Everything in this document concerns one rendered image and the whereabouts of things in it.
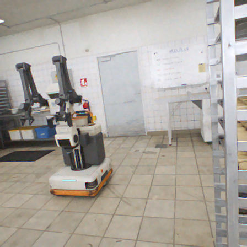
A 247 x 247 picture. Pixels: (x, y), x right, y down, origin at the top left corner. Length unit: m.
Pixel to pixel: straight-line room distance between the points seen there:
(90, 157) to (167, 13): 3.50
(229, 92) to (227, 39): 0.13
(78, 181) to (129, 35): 3.51
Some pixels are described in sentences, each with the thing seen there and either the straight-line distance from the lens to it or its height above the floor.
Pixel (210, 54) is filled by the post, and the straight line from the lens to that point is 1.04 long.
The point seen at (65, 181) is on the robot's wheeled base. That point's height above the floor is 0.23.
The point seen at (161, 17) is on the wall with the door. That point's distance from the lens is 4.86.
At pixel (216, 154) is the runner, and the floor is 0.87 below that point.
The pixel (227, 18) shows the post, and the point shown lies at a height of 1.39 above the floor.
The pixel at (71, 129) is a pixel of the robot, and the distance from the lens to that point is 2.35.
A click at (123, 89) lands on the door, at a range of 4.87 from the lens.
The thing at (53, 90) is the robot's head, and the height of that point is 1.30.
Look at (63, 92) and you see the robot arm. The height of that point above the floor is 1.27.
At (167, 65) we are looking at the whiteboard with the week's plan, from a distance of 4.66.
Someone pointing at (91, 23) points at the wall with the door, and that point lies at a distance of 5.26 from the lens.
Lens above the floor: 1.26
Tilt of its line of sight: 10 degrees down
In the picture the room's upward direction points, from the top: 7 degrees counter-clockwise
